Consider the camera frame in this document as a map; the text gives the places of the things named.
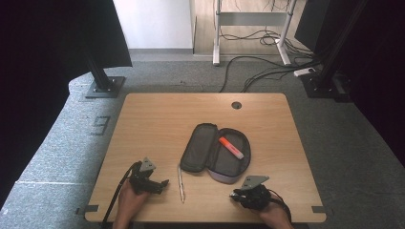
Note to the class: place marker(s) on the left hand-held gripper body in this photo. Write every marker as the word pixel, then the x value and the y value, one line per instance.
pixel 143 181

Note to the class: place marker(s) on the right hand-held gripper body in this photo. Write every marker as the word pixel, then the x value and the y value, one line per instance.
pixel 256 194

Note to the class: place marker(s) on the dark grey pencil case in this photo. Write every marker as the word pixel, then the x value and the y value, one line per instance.
pixel 216 152

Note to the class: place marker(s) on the orange highlighter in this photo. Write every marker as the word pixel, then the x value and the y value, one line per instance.
pixel 231 148

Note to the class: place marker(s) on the person's left hand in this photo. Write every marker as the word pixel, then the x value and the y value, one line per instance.
pixel 132 203

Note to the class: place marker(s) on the person's right hand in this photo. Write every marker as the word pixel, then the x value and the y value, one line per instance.
pixel 275 214

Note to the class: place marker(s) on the silver pen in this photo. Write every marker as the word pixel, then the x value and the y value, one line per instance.
pixel 181 184

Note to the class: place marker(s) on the black metal stand with base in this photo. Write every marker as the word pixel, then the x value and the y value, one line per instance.
pixel 324 79
pixel 102 82

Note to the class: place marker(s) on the white power strip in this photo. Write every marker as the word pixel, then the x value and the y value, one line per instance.
pixel 304 72

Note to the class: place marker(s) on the black curtain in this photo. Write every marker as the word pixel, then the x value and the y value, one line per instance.
pixel 382 79
pixel 47 63

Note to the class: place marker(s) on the white desk frame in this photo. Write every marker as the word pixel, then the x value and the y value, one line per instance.
pixel 251 19

